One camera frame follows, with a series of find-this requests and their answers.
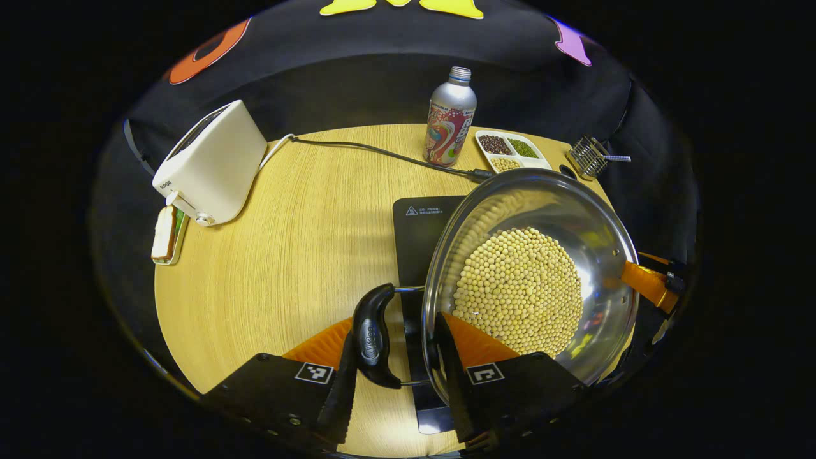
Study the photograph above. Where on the small heap of green beans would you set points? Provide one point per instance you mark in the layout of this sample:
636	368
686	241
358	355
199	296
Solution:
524	148

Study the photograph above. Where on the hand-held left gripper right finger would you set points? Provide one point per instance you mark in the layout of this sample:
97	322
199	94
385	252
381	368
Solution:
462	389

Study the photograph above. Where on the sandwich with lettuce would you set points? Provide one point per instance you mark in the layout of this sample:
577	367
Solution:
164	233

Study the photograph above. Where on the white toaster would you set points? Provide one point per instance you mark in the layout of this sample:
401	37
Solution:
217	159

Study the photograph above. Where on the black induction cooktop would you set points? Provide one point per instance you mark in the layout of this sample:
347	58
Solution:
421	242

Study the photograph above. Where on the white divided dish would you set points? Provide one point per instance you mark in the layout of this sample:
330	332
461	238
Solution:
539	163

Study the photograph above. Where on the small heap of red beans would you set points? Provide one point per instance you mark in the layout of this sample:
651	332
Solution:
495	145

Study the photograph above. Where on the small heap of pale beans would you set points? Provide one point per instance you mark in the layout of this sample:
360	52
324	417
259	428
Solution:
505	164

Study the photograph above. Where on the silver drink bottle colourful label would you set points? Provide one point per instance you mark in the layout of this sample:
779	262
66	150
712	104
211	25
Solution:
449	127

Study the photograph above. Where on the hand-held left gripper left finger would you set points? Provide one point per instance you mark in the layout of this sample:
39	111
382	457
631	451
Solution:
274	395

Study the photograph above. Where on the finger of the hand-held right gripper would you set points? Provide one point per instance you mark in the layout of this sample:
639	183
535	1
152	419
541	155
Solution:
644	280
674	264

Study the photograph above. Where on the white rectangular sandwich plate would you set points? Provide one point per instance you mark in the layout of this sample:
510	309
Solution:
172	260

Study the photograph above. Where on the pile of yellow soybeans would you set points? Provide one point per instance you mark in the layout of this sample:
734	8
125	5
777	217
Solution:
516	287

